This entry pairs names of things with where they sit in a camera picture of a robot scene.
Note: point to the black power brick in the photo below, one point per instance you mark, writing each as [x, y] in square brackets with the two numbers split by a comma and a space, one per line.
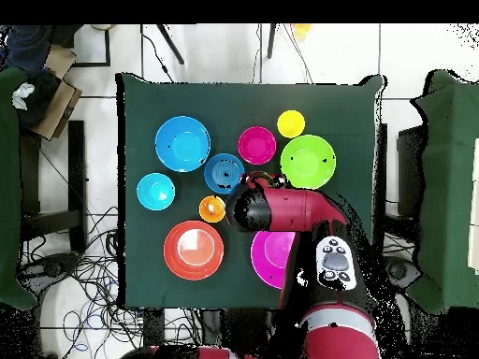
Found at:
[154, 327]

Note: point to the person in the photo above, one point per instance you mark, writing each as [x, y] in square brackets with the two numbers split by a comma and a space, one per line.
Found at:
[30, 45]

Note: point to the black tripod leg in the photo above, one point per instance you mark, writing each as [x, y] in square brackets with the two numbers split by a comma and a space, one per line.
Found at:
[271, 41]
[170, 43]

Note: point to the small turquoise bowl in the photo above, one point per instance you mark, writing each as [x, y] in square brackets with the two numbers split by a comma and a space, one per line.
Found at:
[155, 191]

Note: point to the cardboard box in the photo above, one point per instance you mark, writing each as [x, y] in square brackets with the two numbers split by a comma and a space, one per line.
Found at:
[60, 104]

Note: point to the orange cup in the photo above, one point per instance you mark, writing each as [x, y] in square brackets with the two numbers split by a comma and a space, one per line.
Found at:
[212, 209]

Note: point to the large pink bowl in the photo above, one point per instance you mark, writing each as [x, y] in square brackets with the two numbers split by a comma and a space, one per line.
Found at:
[271, 258]

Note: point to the dark green table cloth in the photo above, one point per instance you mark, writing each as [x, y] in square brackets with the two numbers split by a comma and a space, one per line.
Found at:
[239, 104]

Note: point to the green bowl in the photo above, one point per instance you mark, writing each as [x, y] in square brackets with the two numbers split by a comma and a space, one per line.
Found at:
[307, 162]

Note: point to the black pedestal foot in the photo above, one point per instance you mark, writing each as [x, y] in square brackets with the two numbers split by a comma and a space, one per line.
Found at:
[402, 271]
[52, 265]

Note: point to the orange-red bowl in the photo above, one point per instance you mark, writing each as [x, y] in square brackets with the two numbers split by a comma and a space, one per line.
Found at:
[193, 249]

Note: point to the large blue bowl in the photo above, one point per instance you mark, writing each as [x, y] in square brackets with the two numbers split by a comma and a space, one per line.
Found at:
[182, 144]

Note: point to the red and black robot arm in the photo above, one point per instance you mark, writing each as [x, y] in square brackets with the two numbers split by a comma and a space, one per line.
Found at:
[295, 209]

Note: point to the small red bowl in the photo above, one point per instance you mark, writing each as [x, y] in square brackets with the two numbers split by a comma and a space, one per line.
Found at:
[256, 145]

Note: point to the black stool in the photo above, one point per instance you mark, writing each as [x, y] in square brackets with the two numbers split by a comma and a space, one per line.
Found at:
[76, 168]

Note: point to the yellow object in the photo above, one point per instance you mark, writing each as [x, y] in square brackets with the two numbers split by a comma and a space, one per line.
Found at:
[301, 30]

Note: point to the yellow cup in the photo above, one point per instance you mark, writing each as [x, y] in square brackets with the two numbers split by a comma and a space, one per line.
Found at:
[290, 123]

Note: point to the ribbed blue bowl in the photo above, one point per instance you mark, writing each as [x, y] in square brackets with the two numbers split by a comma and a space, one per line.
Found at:
[220, 172]

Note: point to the green cloth side table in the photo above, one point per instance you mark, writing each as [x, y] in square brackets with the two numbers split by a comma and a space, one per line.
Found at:
[7, 168]
[449, 187]

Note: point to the black square frame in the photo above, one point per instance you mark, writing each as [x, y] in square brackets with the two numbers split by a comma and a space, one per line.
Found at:
[107, 48]

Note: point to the person's foot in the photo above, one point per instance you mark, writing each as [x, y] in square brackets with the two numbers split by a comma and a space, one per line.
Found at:
[101, 27]

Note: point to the bundle of clothes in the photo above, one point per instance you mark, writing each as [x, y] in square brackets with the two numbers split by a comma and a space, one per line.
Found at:
[33, 97]

